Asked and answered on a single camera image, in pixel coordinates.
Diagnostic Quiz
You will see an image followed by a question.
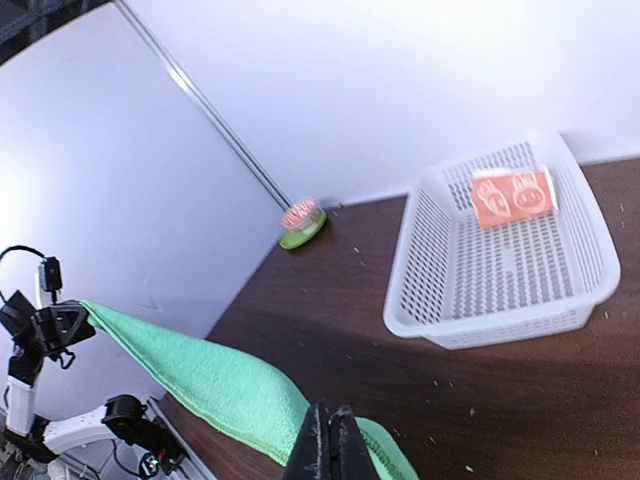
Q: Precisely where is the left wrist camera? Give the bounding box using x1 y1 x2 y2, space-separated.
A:
35 256 63 308

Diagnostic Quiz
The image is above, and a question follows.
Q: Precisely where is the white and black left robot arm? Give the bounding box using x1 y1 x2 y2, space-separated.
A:
1 291 186 479

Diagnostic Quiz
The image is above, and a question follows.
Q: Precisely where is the green microfiber towel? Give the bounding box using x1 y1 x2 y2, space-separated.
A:
82 301 417 479

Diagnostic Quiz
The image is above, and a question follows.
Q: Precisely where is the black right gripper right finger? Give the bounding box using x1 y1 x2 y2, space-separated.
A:
329 406 379 480

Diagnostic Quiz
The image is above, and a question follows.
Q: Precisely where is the red patterned ceramic bowl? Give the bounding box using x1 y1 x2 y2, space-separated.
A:
281 198 318 231

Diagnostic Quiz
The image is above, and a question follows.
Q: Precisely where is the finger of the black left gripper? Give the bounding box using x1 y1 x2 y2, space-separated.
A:
52 302 96 345

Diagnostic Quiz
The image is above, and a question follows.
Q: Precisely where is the left aluminium frame post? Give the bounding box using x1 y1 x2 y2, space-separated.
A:
113 0 292 210

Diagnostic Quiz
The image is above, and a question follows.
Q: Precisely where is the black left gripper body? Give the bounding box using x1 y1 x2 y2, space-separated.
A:
31 306 70 356

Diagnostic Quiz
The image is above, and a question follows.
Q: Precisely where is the orange bunny pattern towel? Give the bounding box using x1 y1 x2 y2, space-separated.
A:
470 167 557 229

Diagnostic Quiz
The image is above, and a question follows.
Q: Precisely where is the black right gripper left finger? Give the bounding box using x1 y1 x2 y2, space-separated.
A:
282 402 332 480

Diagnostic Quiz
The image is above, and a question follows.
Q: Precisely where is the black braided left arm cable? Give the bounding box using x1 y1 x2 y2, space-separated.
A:
0 244 51 306

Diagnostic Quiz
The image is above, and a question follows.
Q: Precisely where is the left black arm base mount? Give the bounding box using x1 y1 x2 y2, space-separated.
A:
136 418 188 479

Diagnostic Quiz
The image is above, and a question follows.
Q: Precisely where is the green saucer plate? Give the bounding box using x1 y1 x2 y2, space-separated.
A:
278 209 327 250

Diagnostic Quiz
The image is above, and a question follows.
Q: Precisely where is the white plastic mesh basket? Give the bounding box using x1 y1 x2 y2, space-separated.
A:
383 133 621 350

